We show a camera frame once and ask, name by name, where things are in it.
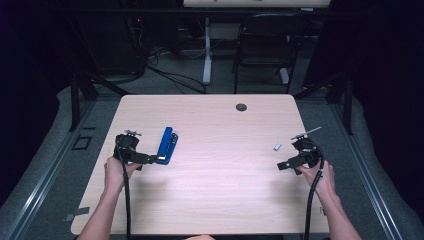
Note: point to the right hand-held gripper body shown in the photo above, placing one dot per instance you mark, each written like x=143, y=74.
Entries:
x=308, y=151

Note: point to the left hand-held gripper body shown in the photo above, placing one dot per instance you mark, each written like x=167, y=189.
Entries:
x=126, y=143

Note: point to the small grey staple strip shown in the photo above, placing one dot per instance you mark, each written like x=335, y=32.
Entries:
x=277, y=146

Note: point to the blue stapler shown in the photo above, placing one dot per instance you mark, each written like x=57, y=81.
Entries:
x=165, y=146

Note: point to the person's left hand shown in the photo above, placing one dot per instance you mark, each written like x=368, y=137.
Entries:
x=115, y=176

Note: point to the person's right hand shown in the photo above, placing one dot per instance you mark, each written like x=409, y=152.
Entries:
x=325, y=180

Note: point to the black metal stand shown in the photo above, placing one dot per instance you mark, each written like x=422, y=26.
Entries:
x=348, y=106
x=75, y=100

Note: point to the black round table grommet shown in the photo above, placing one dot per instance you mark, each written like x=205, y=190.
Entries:
x=241, y=107

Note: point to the white desk foot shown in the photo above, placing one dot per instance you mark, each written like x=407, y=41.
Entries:
x=284, y=76

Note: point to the person's knee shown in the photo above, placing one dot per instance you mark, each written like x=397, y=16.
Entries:
x=200, y=238

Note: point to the white desk leg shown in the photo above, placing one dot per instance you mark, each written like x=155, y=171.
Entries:
x=207, y=60

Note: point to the black folding chair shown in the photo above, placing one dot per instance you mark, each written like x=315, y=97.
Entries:
x=266, y=40

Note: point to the grey metal floor rail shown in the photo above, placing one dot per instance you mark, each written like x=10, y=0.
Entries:
x=370, y=186
x=43, y=186

